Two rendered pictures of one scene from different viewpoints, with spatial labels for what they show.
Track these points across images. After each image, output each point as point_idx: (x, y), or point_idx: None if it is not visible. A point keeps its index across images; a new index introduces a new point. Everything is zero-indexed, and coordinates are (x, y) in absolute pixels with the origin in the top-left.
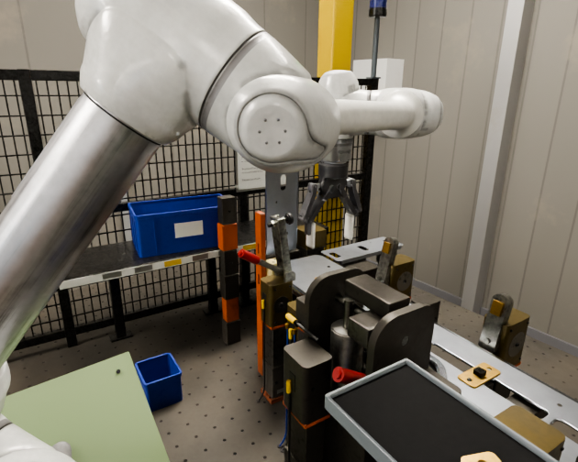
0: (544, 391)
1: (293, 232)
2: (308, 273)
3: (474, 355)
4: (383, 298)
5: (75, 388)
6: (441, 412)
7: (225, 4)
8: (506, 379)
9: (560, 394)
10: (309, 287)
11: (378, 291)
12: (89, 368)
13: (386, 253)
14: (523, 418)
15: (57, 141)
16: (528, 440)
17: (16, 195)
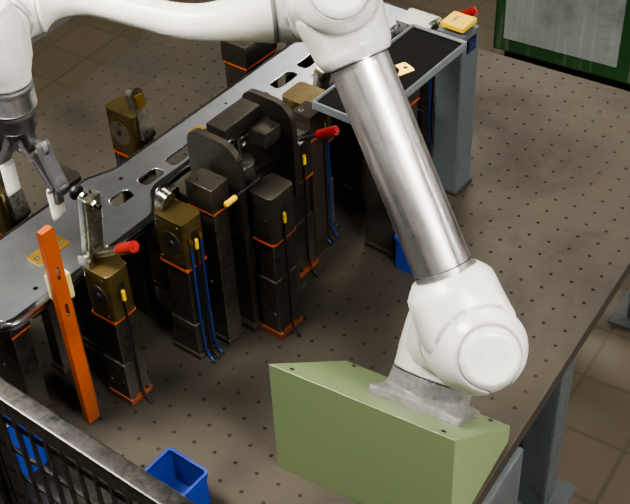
0: (212, 108)
1: None
2: (22, 274)
3: (175, 138)
4: (251, 108)
5: (330, 385)
6: None
7: None
8: (205, 123)
9: (212, 102)
10: (234, 155)
11: (239, 111)
12: (307, 379)
13: None
14: (293, 93)
15: (399, 85)
16: (312, 92)
17: (416, 132)
